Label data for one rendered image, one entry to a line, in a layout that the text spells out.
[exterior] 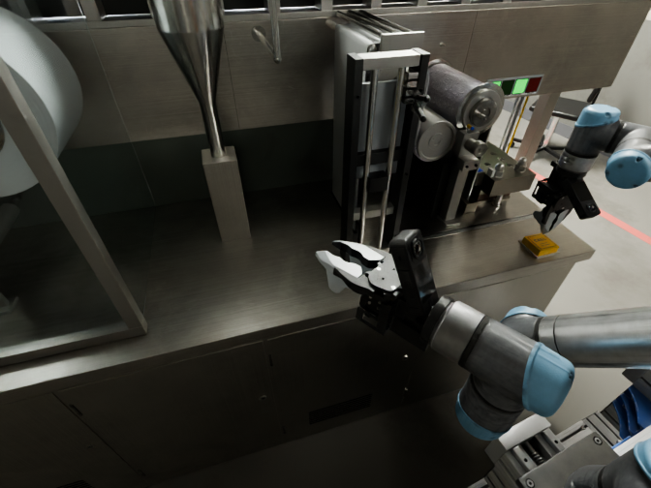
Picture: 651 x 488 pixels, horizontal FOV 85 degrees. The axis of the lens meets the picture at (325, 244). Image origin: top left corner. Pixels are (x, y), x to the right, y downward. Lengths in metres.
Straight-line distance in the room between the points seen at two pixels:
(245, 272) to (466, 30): 1.05
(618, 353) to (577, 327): 0.05
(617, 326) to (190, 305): 0.85
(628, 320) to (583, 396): 1.59
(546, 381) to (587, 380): 1.74
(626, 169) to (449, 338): 0.58
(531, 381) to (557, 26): 1.38
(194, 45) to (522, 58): 1.16
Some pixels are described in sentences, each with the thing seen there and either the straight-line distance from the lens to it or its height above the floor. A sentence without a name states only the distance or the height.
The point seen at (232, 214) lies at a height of 1.00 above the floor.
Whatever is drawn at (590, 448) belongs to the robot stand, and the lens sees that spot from 1.00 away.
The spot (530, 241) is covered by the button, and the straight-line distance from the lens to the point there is 1.23.
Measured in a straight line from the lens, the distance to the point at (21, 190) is 0.76.
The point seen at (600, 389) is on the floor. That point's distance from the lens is 2.22.
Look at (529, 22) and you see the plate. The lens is 1.58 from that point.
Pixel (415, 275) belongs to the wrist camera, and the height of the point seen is 1.29.
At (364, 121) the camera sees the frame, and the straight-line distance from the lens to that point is 0.84.
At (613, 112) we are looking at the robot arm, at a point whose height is 1.32.
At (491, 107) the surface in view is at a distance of 1.13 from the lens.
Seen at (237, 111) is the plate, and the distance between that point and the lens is 1.22.
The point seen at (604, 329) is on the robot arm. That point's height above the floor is 1.24.
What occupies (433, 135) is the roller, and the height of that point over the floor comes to 1.20.
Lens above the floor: 1.62
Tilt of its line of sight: 41 degrees down
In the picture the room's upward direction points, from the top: straight up
